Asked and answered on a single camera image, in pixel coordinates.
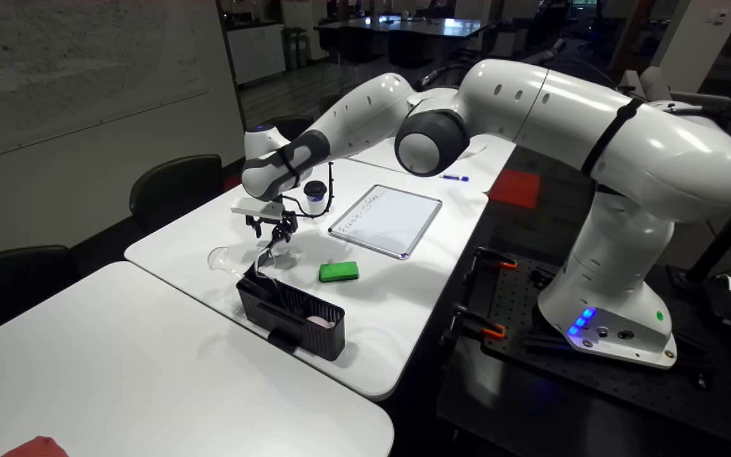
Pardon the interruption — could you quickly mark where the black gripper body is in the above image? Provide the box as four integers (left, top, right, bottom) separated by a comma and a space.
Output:
243, 207, 302, 242

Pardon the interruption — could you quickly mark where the black utensil holder box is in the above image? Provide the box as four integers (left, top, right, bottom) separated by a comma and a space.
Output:
233, 262, 347, 364

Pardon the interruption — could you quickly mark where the green sponge block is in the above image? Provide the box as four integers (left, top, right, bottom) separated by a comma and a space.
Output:
318, 260, 361, 288

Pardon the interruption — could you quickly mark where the black office chair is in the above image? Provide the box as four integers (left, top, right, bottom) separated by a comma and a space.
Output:
0, 245, 77, 347
126, 152, 225, 234

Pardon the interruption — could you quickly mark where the small framed whiteboard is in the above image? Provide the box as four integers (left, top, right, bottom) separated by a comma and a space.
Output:
328, 184, 445, 262

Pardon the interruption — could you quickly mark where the white background cabinet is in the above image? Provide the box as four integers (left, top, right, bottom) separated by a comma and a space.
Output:
224, 24, 289, 86

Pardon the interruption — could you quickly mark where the orange black bar clamp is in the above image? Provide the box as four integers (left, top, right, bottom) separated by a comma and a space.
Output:
474, 245, 522, 275
452, 308, 508, 345

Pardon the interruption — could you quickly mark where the dark background desk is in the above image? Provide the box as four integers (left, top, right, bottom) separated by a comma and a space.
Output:
318, 12, 486, 72

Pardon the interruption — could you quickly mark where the red box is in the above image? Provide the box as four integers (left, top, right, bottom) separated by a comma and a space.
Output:
489, 165, 546, 213

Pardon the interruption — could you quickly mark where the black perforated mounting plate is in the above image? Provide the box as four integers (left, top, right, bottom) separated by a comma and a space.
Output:
434, 245, 731, 457

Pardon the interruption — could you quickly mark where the red cloth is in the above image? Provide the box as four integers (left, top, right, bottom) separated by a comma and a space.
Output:
2, 435, 70, 457

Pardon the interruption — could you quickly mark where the black stand pole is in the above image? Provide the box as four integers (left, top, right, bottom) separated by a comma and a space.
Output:
686, 181, 731, 289

